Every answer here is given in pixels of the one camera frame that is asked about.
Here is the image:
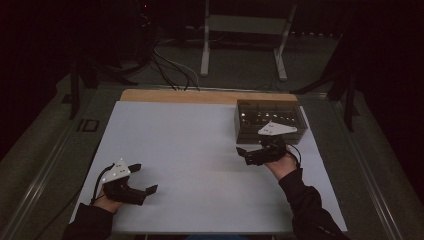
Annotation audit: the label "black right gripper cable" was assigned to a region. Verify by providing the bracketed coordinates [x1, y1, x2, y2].
[285, 143, 303, 168]

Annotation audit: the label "white table cover sheet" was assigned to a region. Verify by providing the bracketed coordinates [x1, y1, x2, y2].
[68, 100, 348, 234]

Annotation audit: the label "black stand legs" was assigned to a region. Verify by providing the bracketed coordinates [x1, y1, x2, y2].
[67, 55, 140, 121]
[289, 31, 362, 133]

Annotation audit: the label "metal floor rail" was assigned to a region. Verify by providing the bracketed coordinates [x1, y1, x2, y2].
[328, 95, 406, 240]
[0, 84, 101, 240]

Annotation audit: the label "white metal stand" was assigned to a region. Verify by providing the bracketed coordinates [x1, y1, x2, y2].
[199, 0, 298, 82]

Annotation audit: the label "transparent dark drawer cabinet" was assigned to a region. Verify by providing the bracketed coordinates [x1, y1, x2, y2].
[233, 98, 309, 145]

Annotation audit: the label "black rectangular floor bracket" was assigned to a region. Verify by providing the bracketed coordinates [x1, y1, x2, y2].
[76, 118, 101, 133]

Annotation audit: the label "row of small shiny trinkets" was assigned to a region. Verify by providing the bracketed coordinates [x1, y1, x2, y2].
[240, 111, 297, 123]

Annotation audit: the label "person's right hand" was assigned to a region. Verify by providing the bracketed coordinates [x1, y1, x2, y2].
[264, 153, 300, 182]

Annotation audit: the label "black floor cable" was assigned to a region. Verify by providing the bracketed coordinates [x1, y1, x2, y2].
[150, 49, 201, 92]

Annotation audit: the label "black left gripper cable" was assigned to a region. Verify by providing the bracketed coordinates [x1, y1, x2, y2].
[89, 163, 116, 205]

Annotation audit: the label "white floor cable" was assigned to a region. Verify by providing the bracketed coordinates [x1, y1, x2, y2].
[153, 37, 201, 89]

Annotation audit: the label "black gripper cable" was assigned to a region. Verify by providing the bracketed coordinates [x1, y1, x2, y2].
[89, 163, 116, 205]
[285, 143, 303, 168]

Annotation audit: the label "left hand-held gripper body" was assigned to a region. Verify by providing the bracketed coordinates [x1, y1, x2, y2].
[100, 158, 149, 207]

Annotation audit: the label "person's left hand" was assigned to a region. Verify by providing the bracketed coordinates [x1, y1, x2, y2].
[92, 191, 125, 215]

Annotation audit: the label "dark equipment stand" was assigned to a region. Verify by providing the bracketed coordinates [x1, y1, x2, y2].
[132, 0, 158, 68]

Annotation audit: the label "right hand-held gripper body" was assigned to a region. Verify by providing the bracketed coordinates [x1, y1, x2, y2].
[244, 120, 299, 167]

